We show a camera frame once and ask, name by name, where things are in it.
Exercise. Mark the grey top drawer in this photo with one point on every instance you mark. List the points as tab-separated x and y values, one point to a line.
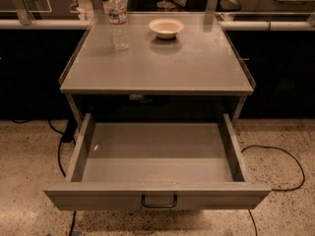
142	166

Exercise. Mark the grey metal cabinet table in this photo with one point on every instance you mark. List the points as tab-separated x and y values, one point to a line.
198	61

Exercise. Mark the white paper bowl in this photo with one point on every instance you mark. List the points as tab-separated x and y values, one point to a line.
166	28

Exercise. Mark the plastic cup with straw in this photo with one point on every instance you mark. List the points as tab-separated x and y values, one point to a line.
164	5

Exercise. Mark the clear plastic water bottle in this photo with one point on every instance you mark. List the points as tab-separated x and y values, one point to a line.
117	14

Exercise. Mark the white horizontal rail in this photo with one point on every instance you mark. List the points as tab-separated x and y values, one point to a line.
82	25

